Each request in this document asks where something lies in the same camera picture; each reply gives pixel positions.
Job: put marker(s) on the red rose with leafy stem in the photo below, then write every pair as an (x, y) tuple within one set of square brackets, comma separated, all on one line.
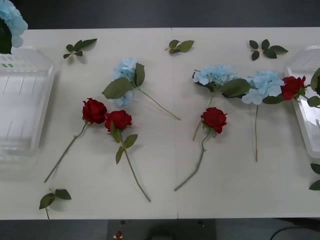
[(118, 120), (291, 87)]

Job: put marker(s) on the pale blue artificial flower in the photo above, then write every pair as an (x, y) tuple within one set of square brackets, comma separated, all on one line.
[(215, 73), (117, 90), (15, 22), (265, 82)]

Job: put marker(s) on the red rose with knobbly stem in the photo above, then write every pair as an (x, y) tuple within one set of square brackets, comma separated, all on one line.
[(215, 118)]

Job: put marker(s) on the red rose with bare stem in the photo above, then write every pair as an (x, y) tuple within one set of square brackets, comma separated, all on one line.
[(93, 111)]

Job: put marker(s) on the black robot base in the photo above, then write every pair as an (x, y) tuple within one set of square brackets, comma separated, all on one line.
[(160, 230)]

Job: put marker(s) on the loose green leaf twig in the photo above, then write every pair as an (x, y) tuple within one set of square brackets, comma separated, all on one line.
[(270, 53), (62, 194), (86, 43), (185, 46), (316, 168)]

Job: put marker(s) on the shallow white plastic box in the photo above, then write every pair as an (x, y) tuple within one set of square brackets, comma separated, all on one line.
[(25, 100), (307, 130)]

